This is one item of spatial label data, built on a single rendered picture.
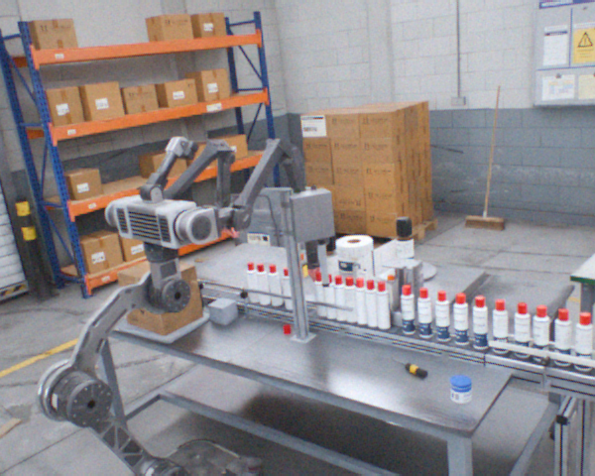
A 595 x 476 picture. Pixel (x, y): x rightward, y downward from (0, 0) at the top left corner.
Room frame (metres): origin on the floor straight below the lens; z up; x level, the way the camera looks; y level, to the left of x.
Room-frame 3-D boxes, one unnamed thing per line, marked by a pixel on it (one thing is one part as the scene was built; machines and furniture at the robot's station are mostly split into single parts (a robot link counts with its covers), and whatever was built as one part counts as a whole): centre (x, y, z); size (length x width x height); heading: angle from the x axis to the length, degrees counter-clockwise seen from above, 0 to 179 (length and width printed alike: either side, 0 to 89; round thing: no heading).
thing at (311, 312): (2.56, -0.03, 0.86); 1.65 x 0.08 x 0.04; 52
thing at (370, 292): (2.36, -0.29, 0.98); 0.05 x 0.05 x 0.20
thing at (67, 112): (6.63, 1.30, 1.26); 2.78 x 0.61 x 2.51; 135
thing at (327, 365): (2.79, -0.06, 0.82); 2.10 x 1.31 x 0.02; 52
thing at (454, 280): (2.83, -0.41, 0.86); 0.80 x 0.67 x 0.05; 52
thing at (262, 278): (2.73, 0.19, 0.98); 0.05 x 0.05 x 0.20
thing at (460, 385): (1.82, -0.50, 0.87); 0.07 x 0.07 x 0.07
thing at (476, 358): (2.56, -0.03, 0.85); 1.65 x 0.11 x 0.05; 52
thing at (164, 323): (2.74, 0.68, 0.99); 0.30 x 0.24 x 0.27; 47
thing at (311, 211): (2.43, -0.07, 1.38); 0.17 x 0.10 x 0.19; 107
